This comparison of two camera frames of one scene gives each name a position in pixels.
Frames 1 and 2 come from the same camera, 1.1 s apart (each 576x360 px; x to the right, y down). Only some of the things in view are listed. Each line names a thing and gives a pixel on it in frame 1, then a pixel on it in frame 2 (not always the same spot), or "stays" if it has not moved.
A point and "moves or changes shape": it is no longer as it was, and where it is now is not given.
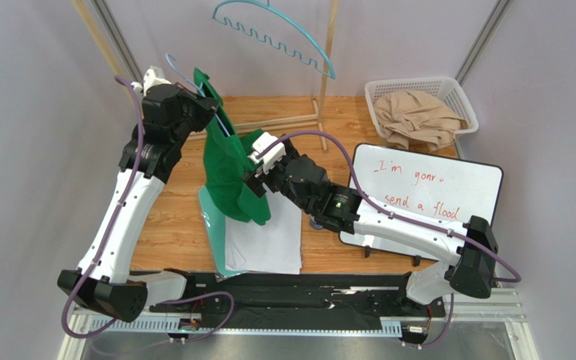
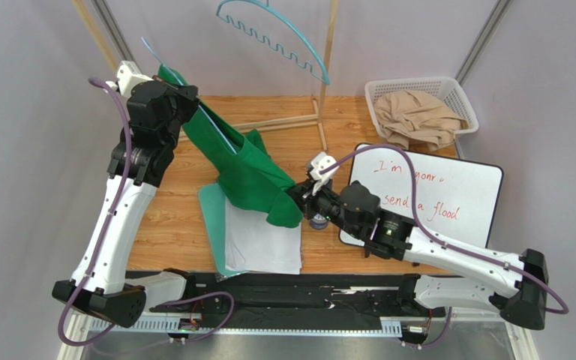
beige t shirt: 408,116 stays
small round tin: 313,223 stays
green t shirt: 225,156 moves or changes shape
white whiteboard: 442,191 stays
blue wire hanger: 222,124 → 242,26
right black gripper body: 256,181 → 306,190
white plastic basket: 450,90 stays
